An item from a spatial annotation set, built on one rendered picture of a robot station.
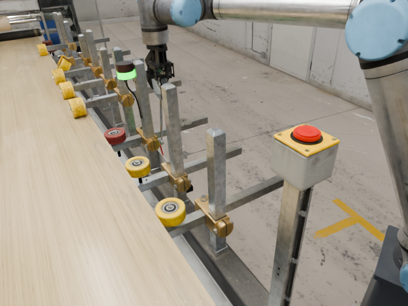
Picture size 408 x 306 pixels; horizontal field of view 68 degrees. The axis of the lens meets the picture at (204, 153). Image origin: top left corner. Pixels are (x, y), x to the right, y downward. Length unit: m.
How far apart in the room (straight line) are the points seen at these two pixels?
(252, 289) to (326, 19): 0.73
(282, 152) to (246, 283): 0.51
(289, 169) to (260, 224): 1.57
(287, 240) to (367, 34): 0.42
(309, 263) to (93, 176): 1.32
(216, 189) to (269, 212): 1.37
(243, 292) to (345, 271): 1.10
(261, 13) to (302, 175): 0.61
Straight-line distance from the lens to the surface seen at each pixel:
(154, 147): 1.21
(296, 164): 0.47
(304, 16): 0.91
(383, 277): 1.16
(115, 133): 1.21
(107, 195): 0.91
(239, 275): 0.93
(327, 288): 1.83
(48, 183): 1.04
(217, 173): 0.75
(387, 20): 0.69
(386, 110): 0.74
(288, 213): 0.56
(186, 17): 0.98
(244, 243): 1.92
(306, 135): 0.47
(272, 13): 0.95
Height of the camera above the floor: 1.46
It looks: 33 degrees down
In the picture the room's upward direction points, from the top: 3 degrees counter-clockwise
